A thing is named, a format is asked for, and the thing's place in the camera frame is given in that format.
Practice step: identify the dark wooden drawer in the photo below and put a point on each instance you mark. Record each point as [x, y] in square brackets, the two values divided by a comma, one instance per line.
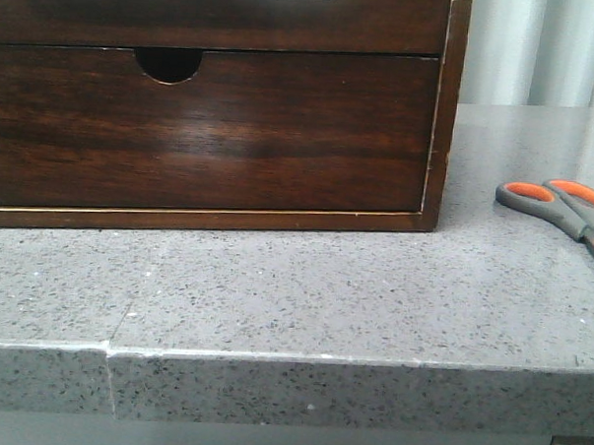
[384, 26]
[250, 130]

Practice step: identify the grey orange scissors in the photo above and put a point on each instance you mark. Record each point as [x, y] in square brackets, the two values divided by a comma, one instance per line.
[566, 204]

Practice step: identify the dark wooden drawer cabinet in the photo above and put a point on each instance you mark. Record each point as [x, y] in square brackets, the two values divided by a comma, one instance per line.
[173, 65]

